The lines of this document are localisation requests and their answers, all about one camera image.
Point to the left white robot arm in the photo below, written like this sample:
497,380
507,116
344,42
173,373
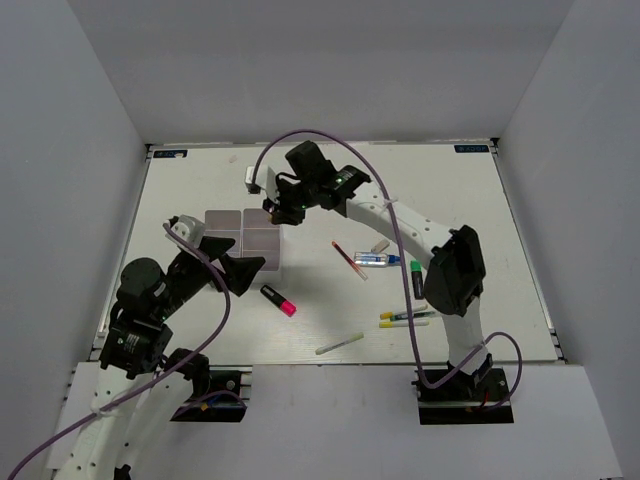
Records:
140,388

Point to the white eraser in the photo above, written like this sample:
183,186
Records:
380,246

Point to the red pen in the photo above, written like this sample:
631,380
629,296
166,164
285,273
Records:
349,260

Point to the clear blue spray bottle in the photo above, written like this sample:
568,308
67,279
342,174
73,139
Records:
375,259

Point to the left white organizer bin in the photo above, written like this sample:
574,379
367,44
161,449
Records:
226,224

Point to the green black highlighter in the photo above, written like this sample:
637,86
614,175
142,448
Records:
417,279

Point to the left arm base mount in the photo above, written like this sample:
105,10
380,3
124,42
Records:
224,399

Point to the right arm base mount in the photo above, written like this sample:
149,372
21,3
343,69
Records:
452,404

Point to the right white organizer bin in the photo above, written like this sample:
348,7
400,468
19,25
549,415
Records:
260,238

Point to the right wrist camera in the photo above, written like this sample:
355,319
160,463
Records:
261,180

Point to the white organizer bin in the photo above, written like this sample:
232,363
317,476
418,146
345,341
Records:
260,238
226,224

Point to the pink black highlighter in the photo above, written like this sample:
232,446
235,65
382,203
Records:
278,300

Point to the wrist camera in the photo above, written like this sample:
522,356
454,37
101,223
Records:
187,228
261,180

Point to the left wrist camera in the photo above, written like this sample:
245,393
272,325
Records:
187,228

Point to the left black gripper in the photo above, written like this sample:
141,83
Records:
239,271

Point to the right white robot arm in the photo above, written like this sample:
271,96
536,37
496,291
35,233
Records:
452,258

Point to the lower yellow tip marker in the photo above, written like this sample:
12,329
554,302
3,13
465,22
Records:
402,323

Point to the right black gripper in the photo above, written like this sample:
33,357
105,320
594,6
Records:
284,214

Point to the upper yellow tip marker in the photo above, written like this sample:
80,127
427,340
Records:
417,307

